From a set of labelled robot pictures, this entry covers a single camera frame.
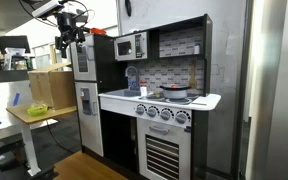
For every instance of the large whiteboard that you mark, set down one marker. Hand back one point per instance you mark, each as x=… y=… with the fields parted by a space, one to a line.
x=230 y=50

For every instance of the black computer monitor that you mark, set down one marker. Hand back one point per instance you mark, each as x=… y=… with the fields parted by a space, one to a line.
x=14 y=43

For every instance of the black whiteboard eraser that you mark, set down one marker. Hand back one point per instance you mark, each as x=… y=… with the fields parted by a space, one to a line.
x=128 y=7

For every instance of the black white toy kitchen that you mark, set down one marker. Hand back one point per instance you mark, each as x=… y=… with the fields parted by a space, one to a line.
x=107 y=66

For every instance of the grey toy faucet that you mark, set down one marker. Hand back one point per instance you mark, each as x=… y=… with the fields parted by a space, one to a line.
x=136 y=71

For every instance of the white bottle blue cap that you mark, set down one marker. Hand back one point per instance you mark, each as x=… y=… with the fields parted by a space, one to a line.
x=197 y=49

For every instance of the grey stove knob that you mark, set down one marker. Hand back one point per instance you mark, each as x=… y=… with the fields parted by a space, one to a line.
x=153 y=111
x=182 y=117
x=140 y=109
x=166 y=114

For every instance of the black floor equipment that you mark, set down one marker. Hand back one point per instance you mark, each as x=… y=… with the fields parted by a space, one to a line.
x=17 y=171

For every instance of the white desk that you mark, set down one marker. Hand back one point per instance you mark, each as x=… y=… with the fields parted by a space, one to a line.
x=4 y=103

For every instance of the wooden table white leg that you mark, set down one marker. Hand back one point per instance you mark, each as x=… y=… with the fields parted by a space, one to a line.
x=20 y=115

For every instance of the green plastic container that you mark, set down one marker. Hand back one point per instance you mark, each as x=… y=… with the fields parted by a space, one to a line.
x=37 y=110

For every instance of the white toy oven door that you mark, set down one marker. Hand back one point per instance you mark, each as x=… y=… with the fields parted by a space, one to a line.
x=164 y=133

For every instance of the brown cardboard box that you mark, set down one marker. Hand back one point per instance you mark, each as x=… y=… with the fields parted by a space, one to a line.
x=52 y=86

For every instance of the orange bowl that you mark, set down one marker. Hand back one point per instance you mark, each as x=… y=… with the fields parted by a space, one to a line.
x=99 y=31

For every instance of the grey metal cabinet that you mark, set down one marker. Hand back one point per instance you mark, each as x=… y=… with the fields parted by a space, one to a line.
x=284 y=100

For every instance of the fridge door with dispenser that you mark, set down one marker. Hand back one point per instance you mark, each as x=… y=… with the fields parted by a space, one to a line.
x=89 y=133

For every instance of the clear plastic bin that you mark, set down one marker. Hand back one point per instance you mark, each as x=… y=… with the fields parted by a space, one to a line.
x=15 y=51

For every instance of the clear drinking glass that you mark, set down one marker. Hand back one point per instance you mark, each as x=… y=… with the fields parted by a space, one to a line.
x=143 y=91

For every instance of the grey pot with lid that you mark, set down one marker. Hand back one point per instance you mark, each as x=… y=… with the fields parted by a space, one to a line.
x=175 y=92

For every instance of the grey toy sink basin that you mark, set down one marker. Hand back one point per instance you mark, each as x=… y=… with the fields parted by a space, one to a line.
x=124 y=93

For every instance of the fridge door with notes board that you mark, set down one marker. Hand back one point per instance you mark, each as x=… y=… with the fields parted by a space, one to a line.
x=90 y=70

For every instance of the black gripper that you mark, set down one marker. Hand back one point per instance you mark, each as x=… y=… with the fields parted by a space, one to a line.
x=66 y=22

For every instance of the beige wooden spatula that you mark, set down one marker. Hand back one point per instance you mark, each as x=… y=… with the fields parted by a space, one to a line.
x=193 y=80

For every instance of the grey toy microwave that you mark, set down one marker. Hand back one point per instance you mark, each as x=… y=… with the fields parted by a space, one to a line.
x=130 y=46

